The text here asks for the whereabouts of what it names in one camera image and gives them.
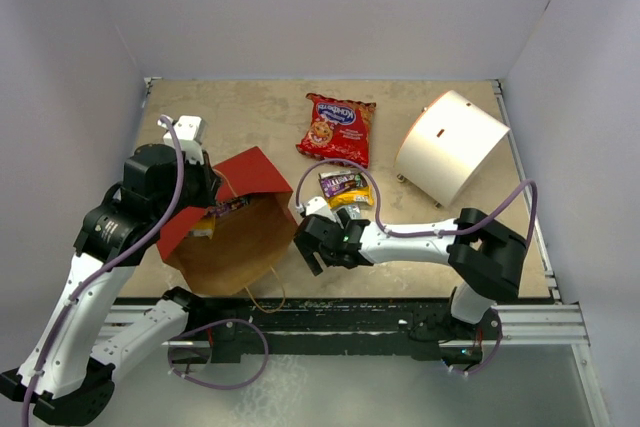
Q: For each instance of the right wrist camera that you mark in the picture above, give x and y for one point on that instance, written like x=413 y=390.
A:
x=315 y=206

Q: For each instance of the silver blister pack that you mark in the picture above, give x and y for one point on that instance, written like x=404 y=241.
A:
x=350 y=211

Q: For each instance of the white cylindrical appliance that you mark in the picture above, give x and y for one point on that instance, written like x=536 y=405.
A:
x=446 y=146

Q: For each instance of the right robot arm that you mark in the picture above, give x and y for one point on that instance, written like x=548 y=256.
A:
x=486 y=254

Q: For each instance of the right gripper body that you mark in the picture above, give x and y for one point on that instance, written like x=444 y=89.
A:
x=329 y=258

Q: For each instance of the red cookie snack packet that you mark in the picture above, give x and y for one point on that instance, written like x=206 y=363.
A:
x=339 y=129

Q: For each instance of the yellow snack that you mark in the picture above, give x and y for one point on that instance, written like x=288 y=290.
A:
x=203 y=228

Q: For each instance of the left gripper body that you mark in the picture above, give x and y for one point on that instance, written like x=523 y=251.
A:
x=197 y=190

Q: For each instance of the yellow snack bar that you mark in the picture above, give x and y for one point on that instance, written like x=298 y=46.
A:
x=361 y=195

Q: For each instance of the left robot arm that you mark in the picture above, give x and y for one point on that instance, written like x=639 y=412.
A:
x=70 y=376

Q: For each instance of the purple candy packet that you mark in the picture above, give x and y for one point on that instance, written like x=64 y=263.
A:
x=224 y=208
x=339 y=182

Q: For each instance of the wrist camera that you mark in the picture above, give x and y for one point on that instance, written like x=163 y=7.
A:
x=315 y=206
x=190 y=131

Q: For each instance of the red paper bag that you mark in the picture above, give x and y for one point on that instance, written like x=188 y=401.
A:
x=246 y=244

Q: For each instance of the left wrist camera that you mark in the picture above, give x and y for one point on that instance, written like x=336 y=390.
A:
x=190 y=131

